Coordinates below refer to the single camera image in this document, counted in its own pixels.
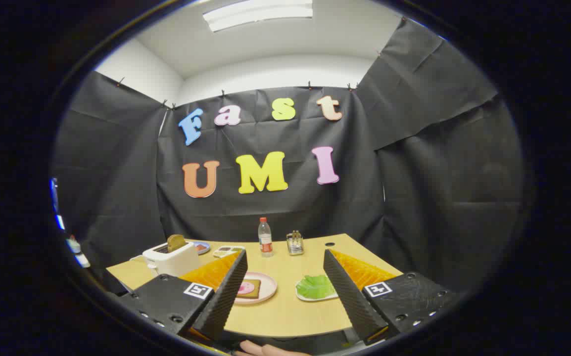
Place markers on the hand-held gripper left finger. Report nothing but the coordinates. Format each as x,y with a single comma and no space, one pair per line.
226,291

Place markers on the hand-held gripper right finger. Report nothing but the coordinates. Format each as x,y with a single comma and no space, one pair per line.
350,296

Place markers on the green lettuce leaf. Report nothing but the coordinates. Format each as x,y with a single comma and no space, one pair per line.
315,287

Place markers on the plain brown toast slice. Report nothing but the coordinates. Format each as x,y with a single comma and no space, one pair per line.
176,242

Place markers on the pink ham slice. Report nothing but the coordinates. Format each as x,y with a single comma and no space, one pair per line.
242,288

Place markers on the toast slice under ham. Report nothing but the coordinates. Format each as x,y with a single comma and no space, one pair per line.
255,291

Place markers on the white divided tray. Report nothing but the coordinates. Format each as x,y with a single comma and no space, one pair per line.
226,252

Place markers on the small white plate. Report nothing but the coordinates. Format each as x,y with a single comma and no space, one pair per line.
310,298

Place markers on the pink plate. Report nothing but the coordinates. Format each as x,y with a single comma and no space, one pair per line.
268,289

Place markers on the blue plate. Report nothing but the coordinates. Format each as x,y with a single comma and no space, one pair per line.
206,250

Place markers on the clear bottle with red cap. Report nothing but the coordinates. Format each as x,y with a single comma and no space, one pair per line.
265,242

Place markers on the white toaster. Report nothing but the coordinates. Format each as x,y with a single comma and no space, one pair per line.
171,259

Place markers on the black backdrop cloth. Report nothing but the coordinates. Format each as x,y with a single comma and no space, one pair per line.
414,173

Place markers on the ceiling light panel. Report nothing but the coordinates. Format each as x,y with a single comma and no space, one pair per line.
258,12

